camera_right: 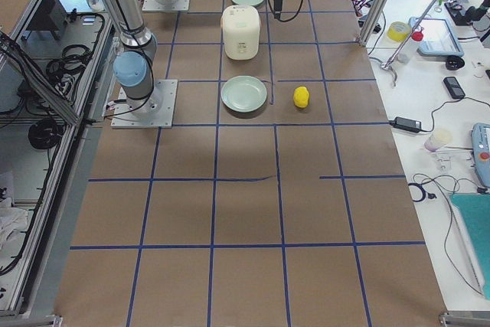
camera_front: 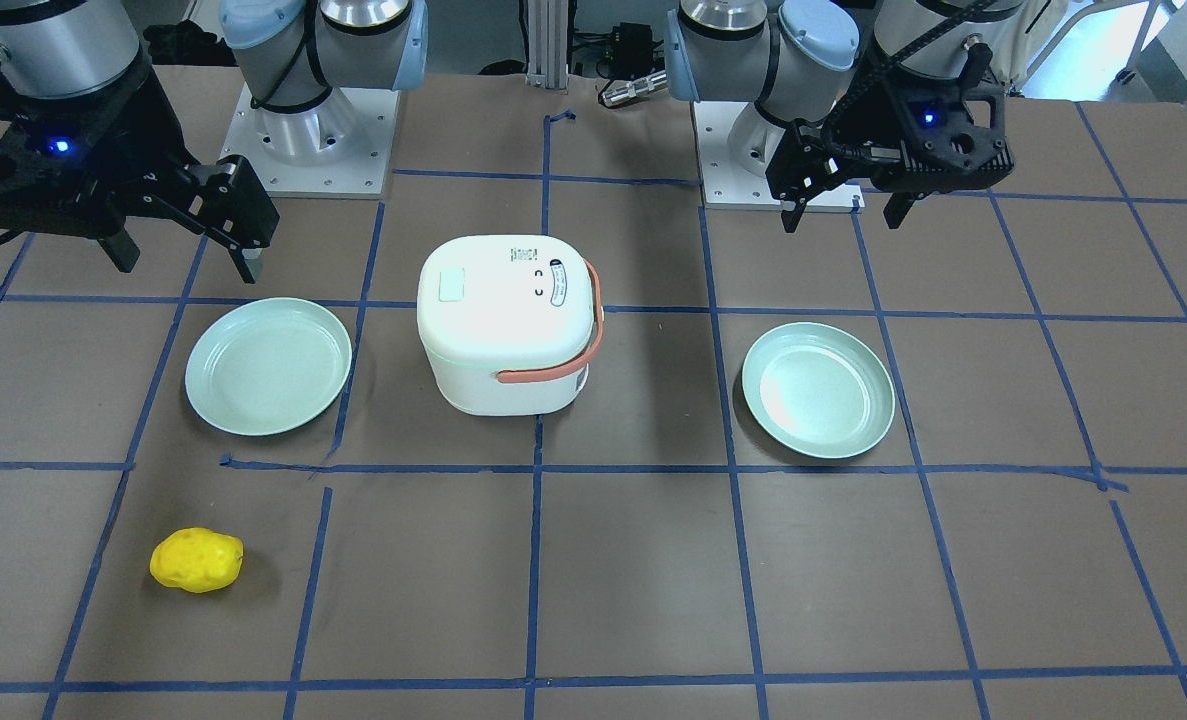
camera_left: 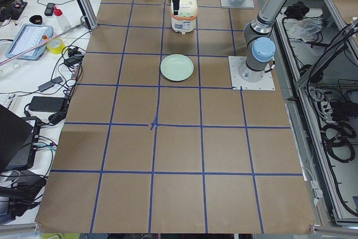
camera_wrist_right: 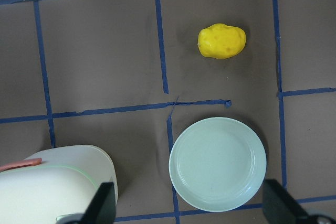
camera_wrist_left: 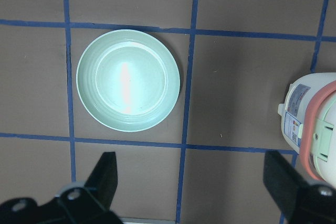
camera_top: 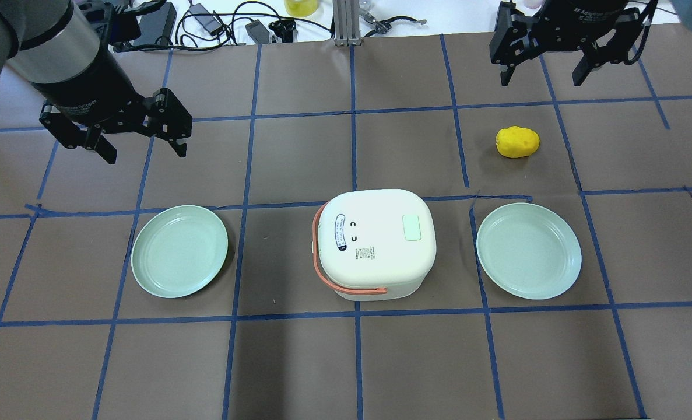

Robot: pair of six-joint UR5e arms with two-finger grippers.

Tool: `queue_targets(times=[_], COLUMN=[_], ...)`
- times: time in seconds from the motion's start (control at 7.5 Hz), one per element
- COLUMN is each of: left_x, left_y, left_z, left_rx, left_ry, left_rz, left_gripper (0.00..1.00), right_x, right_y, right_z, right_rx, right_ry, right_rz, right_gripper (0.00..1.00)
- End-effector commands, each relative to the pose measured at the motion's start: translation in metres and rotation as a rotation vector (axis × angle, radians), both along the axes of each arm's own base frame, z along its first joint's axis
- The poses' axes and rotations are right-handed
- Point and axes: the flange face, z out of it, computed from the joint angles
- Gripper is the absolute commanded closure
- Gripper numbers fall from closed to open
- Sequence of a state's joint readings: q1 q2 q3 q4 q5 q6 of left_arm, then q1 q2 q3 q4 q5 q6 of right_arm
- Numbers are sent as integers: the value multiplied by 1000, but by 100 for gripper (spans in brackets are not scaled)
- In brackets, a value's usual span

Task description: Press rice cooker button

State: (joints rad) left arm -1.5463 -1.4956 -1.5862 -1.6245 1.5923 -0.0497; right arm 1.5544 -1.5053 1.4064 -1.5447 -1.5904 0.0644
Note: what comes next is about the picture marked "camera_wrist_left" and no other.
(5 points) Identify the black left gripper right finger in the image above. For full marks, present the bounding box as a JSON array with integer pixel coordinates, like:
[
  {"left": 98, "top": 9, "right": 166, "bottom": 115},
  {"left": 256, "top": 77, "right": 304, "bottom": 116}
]
[{"left": 263, "top": 151, "right": 335, "bottom": 223}]

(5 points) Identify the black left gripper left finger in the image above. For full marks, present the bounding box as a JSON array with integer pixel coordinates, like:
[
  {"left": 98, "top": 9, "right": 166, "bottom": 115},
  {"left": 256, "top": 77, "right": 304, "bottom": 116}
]
[{"left": 1, "top": 152, "right": 122, "bottom": 223}]

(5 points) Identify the green plate near left arm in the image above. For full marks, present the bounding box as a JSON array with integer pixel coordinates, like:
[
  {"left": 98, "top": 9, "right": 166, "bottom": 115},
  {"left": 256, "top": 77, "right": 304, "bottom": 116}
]
[{"left": 76, "top": 29, "right": 181, "bottom": 132}]

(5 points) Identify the white rice cooker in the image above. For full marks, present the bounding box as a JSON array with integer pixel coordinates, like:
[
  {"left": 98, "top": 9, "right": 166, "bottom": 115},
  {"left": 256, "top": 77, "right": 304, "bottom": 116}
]
[{"left": 278, "top": 72, "right": 335, "bottom": 186}]

